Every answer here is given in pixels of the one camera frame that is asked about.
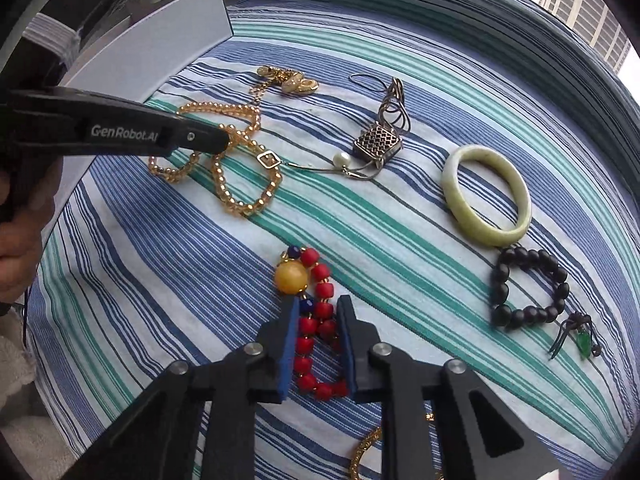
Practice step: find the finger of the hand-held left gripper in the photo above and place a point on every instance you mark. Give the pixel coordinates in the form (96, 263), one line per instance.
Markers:
(200, 136)

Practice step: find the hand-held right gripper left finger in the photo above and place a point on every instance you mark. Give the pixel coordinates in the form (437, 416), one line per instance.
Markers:
(290, 350)

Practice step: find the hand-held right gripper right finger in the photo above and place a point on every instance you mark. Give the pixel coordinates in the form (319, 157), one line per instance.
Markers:
(347, 350)

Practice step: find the gold bangle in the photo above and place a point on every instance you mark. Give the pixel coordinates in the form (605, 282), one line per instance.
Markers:
(362, 447)

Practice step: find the white cardboard box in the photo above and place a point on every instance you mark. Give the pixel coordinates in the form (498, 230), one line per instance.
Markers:
(175, 35)

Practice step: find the pale green jade bangle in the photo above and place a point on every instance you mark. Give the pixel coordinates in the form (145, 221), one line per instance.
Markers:
(456, 200)

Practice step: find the person's left hand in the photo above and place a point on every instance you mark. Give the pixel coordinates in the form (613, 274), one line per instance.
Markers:
(20, 260)

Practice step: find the striped blue green cloth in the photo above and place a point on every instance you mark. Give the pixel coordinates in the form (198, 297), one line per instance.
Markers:
(400, 260)

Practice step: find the white fluffy blanket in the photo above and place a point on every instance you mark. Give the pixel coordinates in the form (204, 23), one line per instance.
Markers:
(25, 400)

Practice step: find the high-rise building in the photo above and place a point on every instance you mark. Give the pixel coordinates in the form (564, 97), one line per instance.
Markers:
(580, 5)

